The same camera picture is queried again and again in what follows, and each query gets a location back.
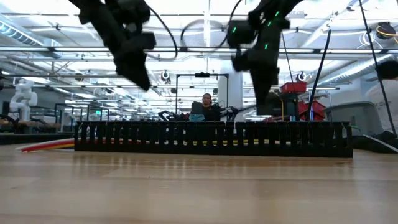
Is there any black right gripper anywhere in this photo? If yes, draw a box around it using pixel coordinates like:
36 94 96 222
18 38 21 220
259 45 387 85
248 18 290 109

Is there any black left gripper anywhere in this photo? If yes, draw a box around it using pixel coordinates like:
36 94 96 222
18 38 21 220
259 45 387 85
107 21 152 91

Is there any black slotted cable duct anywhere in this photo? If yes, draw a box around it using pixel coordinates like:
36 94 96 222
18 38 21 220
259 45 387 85
73 120 354 159

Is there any white wire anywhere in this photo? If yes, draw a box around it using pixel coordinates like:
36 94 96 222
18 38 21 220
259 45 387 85
15 138 75 152

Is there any red wire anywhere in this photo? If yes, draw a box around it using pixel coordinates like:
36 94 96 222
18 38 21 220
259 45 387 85
21 141 75 154

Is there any small red bin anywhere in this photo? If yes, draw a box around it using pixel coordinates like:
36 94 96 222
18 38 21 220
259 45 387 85
279 82 308 95

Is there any black monitor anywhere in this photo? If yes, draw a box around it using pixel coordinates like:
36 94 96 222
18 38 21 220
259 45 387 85
256 91 296 118

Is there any large red bin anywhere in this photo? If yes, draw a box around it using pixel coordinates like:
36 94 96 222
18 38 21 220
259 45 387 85
297 101 327 122

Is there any long ceiling light bar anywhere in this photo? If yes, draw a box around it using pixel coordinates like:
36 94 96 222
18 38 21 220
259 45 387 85
154 46 314 54

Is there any person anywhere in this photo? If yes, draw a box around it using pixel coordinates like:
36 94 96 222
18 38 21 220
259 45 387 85
190 92 222 122

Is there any grey office chair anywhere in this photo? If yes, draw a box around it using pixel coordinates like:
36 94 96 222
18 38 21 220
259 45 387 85
323 101 385 135

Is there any black grey work glove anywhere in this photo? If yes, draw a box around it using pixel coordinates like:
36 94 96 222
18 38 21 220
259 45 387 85
351 126 398 154

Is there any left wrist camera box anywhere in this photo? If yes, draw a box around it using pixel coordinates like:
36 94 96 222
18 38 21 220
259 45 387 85
132 32 157 50

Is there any thin black hanging cable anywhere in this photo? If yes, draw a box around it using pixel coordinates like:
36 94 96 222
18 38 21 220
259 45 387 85
279 29 294 83

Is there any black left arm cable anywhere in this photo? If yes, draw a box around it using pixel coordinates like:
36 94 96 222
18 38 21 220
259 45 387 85
146 6 178 62

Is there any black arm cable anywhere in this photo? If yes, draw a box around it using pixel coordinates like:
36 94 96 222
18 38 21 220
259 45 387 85
146 6 178 62
180 0 244 53

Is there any black gantry frame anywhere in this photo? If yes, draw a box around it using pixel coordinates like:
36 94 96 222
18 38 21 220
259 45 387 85
175 72 230 116

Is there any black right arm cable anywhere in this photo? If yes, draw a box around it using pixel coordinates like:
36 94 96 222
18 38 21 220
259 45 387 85
180 0 244 53

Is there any silver ventilation duct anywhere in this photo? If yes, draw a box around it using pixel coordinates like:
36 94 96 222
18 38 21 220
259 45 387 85
315 53 398 85

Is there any black aluminium table frame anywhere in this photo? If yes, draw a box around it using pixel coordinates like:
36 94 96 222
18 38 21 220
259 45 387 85
0 133 75 146

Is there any ceiling reel with yellow cable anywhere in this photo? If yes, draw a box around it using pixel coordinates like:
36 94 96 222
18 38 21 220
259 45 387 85
375 21 398 43

